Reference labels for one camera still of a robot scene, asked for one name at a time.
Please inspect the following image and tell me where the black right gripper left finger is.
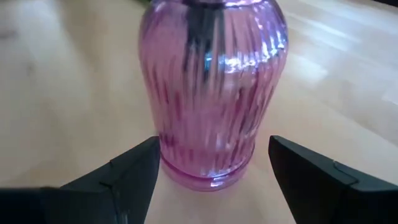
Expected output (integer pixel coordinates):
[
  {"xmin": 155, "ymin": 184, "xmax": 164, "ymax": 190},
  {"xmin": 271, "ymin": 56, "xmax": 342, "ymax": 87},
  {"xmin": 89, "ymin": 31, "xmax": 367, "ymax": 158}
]
[{"xmin": 40, "ymin": 136, "xmax": 161, "ymax": 224}]

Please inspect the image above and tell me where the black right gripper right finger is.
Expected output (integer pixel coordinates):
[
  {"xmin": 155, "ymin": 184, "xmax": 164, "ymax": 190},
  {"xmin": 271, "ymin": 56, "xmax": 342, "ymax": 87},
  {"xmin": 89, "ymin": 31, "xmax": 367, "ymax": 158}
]
[{"xmin": 269, "ymin": 135, "xmax": 398, "ymax": 224}]

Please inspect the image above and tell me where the pink ribbed glass vase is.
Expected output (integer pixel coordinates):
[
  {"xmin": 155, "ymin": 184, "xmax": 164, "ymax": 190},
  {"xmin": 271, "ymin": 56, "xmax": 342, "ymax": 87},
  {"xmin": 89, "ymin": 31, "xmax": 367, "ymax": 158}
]
[{"xmin": 138, "ymin": 0, "xmax": 289, "ymax": 192}]

